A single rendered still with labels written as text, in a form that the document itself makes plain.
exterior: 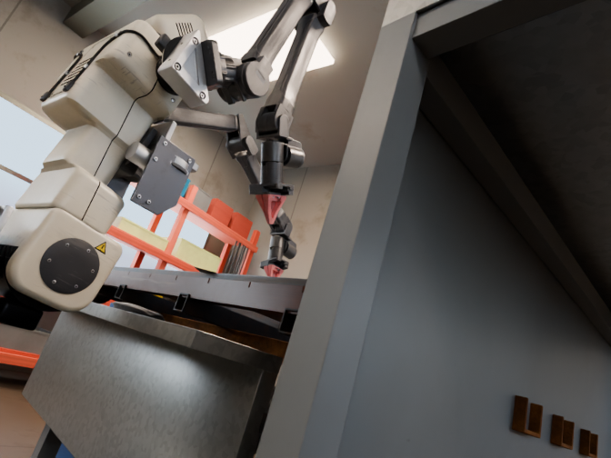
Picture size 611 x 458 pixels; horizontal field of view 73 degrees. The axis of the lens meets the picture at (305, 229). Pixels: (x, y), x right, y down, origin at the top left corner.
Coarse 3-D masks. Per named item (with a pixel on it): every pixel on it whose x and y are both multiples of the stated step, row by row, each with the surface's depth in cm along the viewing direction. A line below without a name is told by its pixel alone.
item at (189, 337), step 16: (96, 304) 100; (112, 320) 90; (128, 320) 84; (144, 320) 80; (160, 320) 76; (160, 336) 73; (176, 336) 69; (192, 336) 66; (208, 336) 68; (208, 352) 68; (224, 352) 70; (240, 352) 72; (256, 352) 74; (272, 368) 77
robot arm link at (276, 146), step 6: (264, 144) 102; (270, 144) 101; (276, 144) 101; (282, 144) 103; (264, 150) 102; (270, 150) 101; (276, 150) 101; (282, 150) 103; (264, 156) 102; (270, 156) 101; (276, 156) 102; (282, 156) 103; (264, 162) 104; (282, 162) 103
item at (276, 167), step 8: (264, 168) 102; (272, 168) 101; (280, 168) 102; (264, 176) 102; (272, 176) 101; (280, 176) 102; (256, 184) 103; (264, 184) 101; (272, 184) 99; (280, 184) 99; (288, 184) 102
